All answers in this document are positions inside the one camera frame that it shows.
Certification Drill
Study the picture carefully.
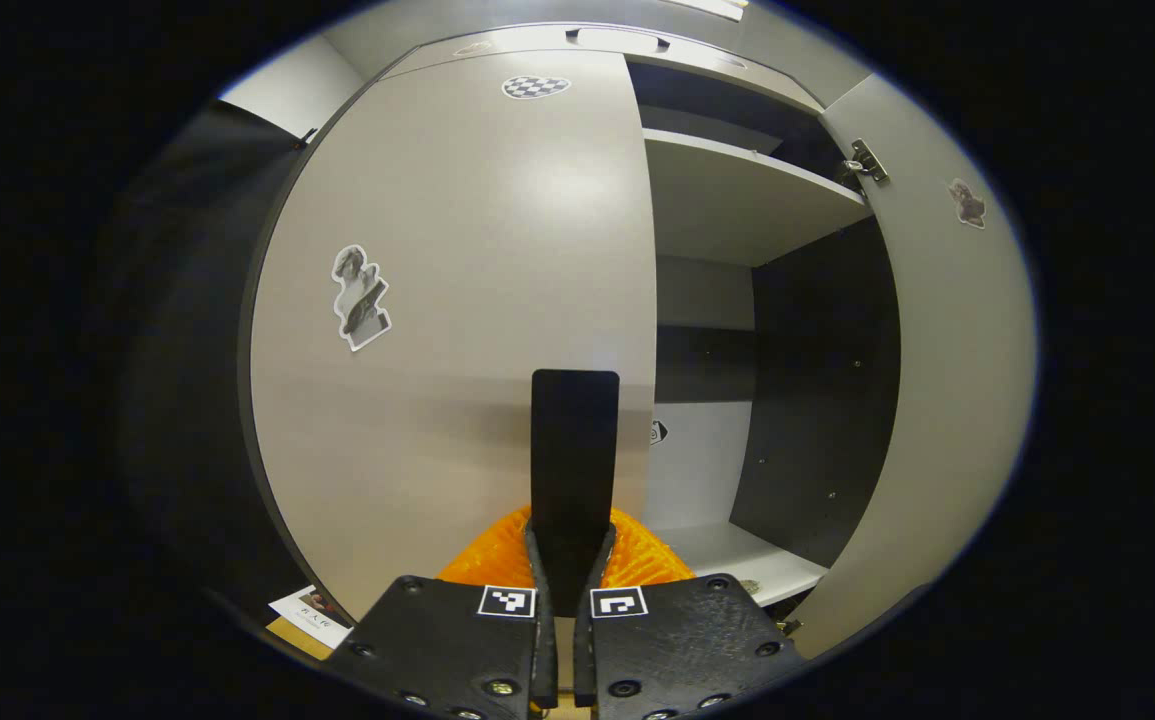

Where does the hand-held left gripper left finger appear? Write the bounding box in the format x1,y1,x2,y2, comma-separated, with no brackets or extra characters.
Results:
322,505,559,720

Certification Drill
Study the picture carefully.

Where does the long ceiling light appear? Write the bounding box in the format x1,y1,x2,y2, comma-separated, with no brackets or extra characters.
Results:
665,0,745,22

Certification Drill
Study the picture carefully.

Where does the metal door hinge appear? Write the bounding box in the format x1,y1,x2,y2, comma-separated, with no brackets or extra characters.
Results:
842,138,891,187

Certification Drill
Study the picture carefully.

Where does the white paper card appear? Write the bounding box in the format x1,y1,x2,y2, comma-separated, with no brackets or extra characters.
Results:
268,585,354,651

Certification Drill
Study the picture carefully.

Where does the black bar handle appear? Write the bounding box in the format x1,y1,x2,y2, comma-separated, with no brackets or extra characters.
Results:
565,27,671,54

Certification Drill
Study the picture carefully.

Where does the beige cabinet shelf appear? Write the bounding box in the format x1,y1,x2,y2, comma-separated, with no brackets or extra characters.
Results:
649,520,830,608
642,128,874,269

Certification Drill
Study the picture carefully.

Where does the beige shoe cabinet door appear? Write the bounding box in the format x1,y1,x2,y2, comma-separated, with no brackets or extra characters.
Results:
787,75,1039,661
249,50,659,623

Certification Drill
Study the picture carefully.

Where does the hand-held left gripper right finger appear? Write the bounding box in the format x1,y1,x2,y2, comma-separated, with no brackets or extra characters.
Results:
573,505,810,719

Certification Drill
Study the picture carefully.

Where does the black vertical door handle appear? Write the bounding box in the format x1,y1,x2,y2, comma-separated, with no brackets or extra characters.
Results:
531,369,621,616

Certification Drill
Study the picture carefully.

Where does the black backdrop cloth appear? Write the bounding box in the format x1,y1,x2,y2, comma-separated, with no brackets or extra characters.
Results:
107,100,320,623

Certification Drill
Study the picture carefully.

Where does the beige double-door shoe cabinet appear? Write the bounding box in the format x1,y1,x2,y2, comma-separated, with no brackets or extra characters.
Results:
357,22,903,613

